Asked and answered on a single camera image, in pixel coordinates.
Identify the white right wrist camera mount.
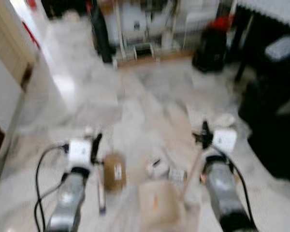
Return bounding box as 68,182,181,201
211,128,238,156

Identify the brown cardboard piece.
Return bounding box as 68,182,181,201
102,153,127,192

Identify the white paper scrap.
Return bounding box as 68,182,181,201
168,167,185,182
145,157,168,177

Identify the black legged table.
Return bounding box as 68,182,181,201
230,0,290,83

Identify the beige dustpan with wooden handle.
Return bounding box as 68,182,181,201
137,144,206,230

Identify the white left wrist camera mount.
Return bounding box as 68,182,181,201
68,139,93,168

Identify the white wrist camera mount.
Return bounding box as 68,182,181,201
211,128,238,156
68,139,93,168

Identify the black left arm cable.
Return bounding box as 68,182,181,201
34,143,71,232

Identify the black bag with red top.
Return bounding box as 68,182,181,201
191,16,235,74

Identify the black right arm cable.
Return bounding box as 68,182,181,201
210,145,256,225

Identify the white metal rack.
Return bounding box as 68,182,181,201
114,0,218,66

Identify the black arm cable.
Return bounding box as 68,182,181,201
34,143,71,232
210,145,256,225

